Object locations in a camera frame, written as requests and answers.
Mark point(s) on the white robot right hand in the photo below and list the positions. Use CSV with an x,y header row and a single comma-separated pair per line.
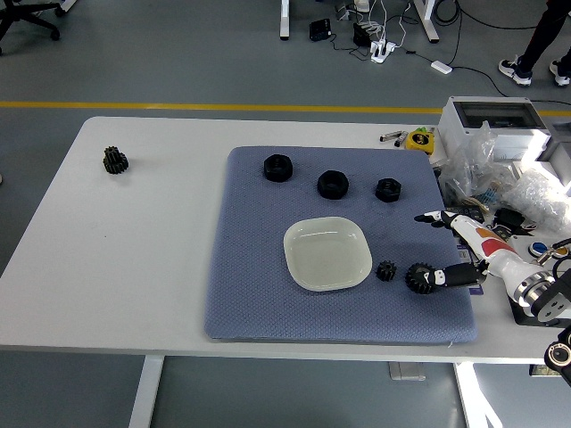
x,y
490,249

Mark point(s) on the large black gear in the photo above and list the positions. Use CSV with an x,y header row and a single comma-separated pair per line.
x,y
415,283

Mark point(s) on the small black gear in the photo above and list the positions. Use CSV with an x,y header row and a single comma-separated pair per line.
x,y
386,271

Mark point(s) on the white push-button control box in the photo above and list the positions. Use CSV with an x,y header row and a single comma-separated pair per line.
x,y
537,247

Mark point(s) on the white open box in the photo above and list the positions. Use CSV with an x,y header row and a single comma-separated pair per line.
x,y
557,169

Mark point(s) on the small black hex nut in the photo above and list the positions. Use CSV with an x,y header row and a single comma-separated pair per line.
x,y
394,194

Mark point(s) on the medium black hex nut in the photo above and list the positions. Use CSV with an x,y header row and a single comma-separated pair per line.
x,y
341,189

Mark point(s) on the large black hex nut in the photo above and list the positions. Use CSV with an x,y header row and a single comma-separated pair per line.
x,y
285,173

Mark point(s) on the black box on floor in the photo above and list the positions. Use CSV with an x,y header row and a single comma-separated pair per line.
x,y
320,30

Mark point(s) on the black adapter block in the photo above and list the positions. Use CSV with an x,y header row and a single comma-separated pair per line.
x,y
508,218

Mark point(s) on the black digital display module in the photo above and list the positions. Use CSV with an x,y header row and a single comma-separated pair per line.
x,y
464,211

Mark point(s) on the bubble wrap sheet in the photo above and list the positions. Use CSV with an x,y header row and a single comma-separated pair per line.
x,y
540,196

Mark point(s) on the clear plastic bag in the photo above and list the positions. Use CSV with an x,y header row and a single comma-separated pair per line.
x,y
473,169

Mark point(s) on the yellow tape measure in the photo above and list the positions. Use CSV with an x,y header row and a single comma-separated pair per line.
x,y
419,140

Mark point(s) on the black silver marker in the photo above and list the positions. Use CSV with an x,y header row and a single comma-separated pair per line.
x,y
400,139
390,136

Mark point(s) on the white table leg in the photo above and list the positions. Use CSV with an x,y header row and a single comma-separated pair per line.
x,y
475,397
145,392

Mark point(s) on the white square dish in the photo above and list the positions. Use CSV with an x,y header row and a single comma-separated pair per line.
x,y
325,254

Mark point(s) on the white power adapter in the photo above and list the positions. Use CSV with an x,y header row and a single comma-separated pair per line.
x,y
441,67

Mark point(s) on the person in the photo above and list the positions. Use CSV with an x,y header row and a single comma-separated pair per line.
x,y
542,35

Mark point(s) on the white power strip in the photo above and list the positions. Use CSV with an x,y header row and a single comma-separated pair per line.
x,y
383,50

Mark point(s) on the white desk leg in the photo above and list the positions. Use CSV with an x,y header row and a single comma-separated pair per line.
x,y
427,20
284,20

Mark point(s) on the blue-grey textured mat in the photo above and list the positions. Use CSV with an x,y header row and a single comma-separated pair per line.
x,y
250,290

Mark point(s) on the black stepped double gear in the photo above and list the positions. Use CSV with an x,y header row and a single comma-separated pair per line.
x,y
115,162

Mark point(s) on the black office chair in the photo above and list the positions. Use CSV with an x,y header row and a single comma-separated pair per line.
x,y
27,15

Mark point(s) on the grey electrical enclosure box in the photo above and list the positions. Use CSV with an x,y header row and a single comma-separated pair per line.
x,y
486,125

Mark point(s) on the grey table control bracket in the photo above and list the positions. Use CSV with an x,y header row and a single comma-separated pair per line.
x,y
406,371

